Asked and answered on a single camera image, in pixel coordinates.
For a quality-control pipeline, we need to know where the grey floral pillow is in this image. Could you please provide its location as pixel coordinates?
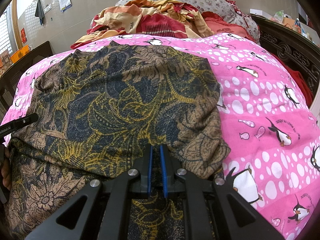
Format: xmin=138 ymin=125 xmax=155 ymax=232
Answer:
xmin=116 ymin=0 xmax=260 ymax=42

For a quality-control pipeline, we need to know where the orange plastic basket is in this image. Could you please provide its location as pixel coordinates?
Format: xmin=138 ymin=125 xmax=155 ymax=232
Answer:
xmin=10 ymin=45 xmax=31 ymax=63

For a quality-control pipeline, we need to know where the dark hanging cloth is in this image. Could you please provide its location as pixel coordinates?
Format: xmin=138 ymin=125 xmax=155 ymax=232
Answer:
xmin=35 ymin=0 xmax=45 ymax=25

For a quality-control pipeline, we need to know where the red and beige blanket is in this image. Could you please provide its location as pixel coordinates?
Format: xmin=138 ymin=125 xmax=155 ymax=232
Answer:
xmin=71 ymin=0 xmax=259 ymax=49

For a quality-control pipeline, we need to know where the dark floral patterned garment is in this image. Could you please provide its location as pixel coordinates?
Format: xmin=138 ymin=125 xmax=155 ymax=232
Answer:
xmin=2 ymin=42 xmax=231 ymax=239

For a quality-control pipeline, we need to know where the clutter on headboard shelf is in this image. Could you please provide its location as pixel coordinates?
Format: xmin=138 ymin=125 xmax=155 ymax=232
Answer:
xmin=250 ymin=9 xmax=312 ymax=41

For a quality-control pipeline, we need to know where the pink penguin bed sheet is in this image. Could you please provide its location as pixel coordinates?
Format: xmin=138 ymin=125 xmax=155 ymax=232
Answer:
xmin=4 ymin=34 xmax=319 ymax=239

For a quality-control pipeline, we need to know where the person's left hand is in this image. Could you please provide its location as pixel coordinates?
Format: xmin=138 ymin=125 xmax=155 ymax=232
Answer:
xmin=1 ymin=144 xmax=12 ymax=190

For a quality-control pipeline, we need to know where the dark carved wooden headboard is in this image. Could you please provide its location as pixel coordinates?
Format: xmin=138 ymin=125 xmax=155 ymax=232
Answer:
xmin=252 ymin=15 xmax=320 ymax=95

